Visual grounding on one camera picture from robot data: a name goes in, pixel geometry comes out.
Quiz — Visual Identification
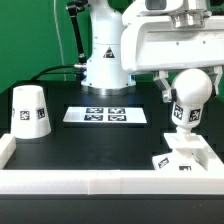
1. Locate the white cable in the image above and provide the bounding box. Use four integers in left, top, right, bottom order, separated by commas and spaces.
53, 0, 68, 81

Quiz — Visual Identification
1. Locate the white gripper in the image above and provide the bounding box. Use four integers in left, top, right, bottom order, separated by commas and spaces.
121, 9, 224, 102

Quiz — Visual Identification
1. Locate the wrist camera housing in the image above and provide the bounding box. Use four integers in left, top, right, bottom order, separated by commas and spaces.
144, 0, 186, 11

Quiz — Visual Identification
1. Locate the white lamp shade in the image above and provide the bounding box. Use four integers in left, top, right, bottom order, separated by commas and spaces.
11, 85, 51, 139

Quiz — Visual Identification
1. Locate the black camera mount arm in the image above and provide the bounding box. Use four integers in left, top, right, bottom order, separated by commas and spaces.
66, 0, 88, 64

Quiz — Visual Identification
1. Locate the white fence frame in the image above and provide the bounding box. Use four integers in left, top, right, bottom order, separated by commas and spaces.
0, 134, 224, 195

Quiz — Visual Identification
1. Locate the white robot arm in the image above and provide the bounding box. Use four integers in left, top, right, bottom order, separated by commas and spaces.
82, 0, 224, 102

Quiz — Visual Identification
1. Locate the white lamp bulb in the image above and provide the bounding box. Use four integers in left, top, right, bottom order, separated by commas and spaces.
172, 69, 212, 140

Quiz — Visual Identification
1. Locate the black cable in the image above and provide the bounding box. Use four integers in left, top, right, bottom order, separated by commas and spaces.
30, 63, 88, 82

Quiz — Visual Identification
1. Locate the white lamp base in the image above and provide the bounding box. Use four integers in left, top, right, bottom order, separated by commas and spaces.
152, 133, 206, 172

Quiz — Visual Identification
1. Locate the white marker plate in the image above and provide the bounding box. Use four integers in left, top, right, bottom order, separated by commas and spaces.
63, 107, 147, 124

